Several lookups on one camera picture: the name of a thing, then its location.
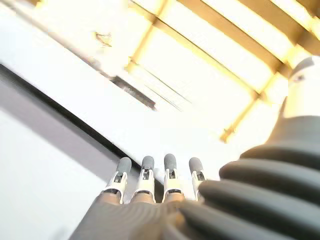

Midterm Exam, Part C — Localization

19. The white cabinet door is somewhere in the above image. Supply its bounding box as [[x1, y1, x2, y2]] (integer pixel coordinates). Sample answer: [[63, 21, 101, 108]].
[[0, 109, 115, 240]]

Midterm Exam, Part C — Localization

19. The dark brown window frame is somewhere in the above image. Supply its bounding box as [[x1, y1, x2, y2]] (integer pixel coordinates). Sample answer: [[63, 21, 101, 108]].
[[127, 0, 320, 144]]

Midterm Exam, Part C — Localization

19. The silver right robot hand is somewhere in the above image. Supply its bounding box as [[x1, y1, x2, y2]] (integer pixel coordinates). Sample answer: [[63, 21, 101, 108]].
[[69, 56, 320, 240]]

